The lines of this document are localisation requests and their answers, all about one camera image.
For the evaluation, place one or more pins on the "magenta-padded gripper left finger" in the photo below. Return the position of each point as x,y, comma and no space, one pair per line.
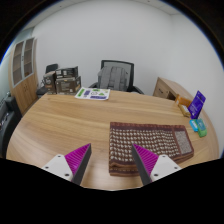
60,165

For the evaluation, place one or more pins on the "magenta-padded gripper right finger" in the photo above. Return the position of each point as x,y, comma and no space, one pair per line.
163,165

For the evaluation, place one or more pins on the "brown patterned towel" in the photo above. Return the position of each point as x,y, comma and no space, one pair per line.
146,136

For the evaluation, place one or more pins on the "small blue box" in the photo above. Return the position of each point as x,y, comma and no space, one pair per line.
193,125

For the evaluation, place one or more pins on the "small green box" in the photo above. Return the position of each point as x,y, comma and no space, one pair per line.
201,128

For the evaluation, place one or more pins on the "small yellow box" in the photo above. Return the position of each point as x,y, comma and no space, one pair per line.
184,110

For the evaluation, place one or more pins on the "black sofa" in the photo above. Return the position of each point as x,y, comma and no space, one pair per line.
8,123

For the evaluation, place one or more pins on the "wooden side desk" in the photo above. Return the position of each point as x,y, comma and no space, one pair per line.
166,88

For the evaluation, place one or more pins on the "white printed sheet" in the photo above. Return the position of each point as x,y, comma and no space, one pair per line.
92,93

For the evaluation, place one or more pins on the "large dark cardboard box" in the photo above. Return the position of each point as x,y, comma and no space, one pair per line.
68,85

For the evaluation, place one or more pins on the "wooden shelf cabinet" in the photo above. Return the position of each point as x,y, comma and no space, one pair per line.
26,90

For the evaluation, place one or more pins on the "brown cardboard box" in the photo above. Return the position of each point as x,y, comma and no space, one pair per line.
49,82

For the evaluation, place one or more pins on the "black cardboard box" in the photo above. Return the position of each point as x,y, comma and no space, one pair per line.
66,72

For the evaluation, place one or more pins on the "black visitor chair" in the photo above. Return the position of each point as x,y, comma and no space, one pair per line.
51,68

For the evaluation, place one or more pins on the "black mesh office chair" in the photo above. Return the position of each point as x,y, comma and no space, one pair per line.
130,71

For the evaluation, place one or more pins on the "grey backpack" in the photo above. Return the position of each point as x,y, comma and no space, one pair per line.
112,78

